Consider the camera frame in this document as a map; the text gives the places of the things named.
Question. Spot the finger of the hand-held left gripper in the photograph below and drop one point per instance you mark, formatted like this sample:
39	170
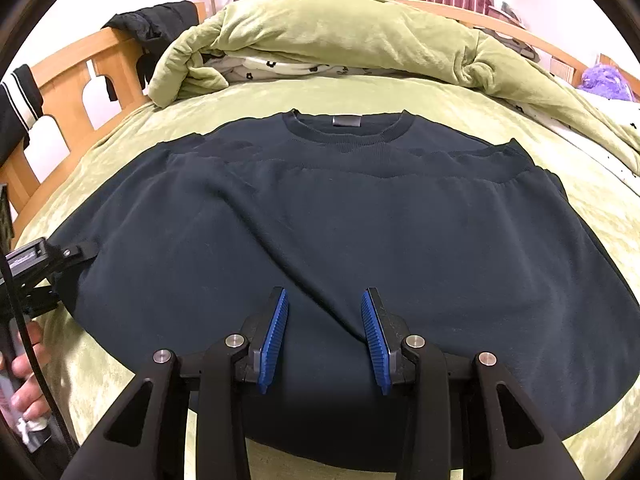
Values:
75	251

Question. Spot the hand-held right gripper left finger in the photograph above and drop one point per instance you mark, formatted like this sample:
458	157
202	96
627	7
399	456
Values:
272	340

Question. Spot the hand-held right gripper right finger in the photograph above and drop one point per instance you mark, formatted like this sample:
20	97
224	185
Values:
375	340

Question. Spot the dark navy sweatshirt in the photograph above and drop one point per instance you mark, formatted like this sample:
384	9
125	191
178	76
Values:
350	220

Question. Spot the person's left hand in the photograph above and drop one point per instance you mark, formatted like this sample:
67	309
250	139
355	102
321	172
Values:
27	395

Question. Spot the black white striped garment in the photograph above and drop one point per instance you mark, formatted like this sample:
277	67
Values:
15	115

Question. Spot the green bed sheet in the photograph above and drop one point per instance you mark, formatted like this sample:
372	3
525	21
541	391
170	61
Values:
150	125

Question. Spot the black jacket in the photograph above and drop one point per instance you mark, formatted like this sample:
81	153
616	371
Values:
155	20

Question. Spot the green quilt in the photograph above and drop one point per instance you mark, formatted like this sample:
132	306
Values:
350	30

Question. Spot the purple plush toy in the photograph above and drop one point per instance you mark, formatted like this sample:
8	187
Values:
605	80

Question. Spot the wooden bed frame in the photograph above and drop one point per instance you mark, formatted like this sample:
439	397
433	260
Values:
65	62

